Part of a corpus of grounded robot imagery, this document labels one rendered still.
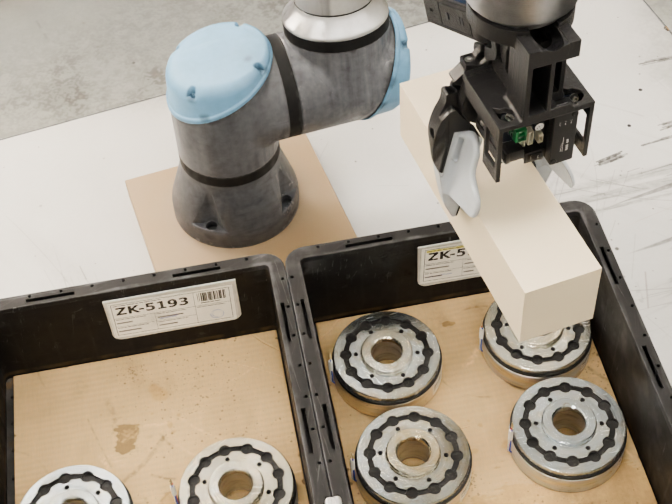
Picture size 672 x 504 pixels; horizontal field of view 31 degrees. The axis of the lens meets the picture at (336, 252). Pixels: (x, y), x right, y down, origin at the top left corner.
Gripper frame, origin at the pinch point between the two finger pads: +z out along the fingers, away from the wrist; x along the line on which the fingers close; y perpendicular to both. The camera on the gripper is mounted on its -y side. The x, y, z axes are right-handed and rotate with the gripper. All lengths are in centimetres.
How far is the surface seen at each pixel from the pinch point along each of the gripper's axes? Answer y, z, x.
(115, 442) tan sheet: -5.5, 26.6, -34.4
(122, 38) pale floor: -166, 110, -12
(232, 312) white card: -12.9, 22.6, -20.3
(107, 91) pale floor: -149, 110, -19
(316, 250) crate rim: -12.4, 16.6, -11.5
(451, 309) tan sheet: -8.1, 26.6, 0.7
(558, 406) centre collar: 8.0, 22.9, 4.0
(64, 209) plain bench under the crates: -49, 40, -33
